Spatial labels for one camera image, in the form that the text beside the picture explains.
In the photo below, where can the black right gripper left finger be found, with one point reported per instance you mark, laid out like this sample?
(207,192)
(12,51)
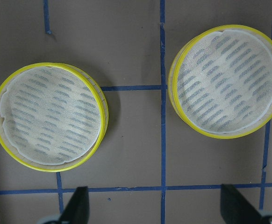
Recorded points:
(77,209)

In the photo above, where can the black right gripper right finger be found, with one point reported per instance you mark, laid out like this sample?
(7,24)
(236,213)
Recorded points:
(235,209)

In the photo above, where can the yellow rimmed steamer basket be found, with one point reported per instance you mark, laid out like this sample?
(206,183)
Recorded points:
(53,116)

